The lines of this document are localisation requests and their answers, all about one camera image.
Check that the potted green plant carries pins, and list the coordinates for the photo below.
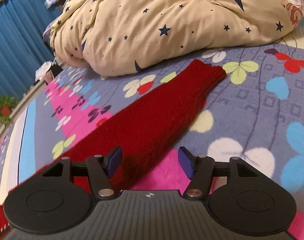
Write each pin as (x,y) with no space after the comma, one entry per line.
(4,107)

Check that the dark hanging garment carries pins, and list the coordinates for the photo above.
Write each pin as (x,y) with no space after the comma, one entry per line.
(54,71)

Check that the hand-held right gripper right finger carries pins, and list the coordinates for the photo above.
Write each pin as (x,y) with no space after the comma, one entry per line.
(185,160)

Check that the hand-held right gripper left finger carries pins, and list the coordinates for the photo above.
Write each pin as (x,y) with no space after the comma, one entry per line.
(115,158)

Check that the white clothes pile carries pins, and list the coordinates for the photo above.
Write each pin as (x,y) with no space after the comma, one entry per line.
(42,71)

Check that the red knit sweater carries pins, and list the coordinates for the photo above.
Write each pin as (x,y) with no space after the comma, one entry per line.
(154,120)

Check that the cream star print duvet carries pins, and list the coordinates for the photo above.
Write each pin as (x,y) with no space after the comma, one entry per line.
(154,25)

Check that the white window sill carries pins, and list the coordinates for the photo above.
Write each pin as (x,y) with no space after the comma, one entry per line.
(27,97)

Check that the blue curtain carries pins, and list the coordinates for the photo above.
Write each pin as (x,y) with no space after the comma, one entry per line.
(14,42)

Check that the floral striped bed blanket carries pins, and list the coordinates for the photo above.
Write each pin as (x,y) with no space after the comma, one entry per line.
(254,110)

